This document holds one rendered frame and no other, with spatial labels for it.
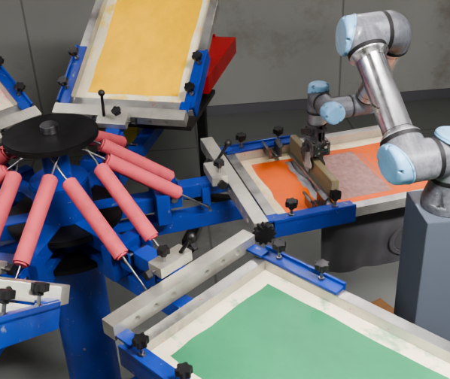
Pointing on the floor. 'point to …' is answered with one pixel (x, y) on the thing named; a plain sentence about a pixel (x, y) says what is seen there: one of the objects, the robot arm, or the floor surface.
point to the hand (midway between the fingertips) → (312, 167)
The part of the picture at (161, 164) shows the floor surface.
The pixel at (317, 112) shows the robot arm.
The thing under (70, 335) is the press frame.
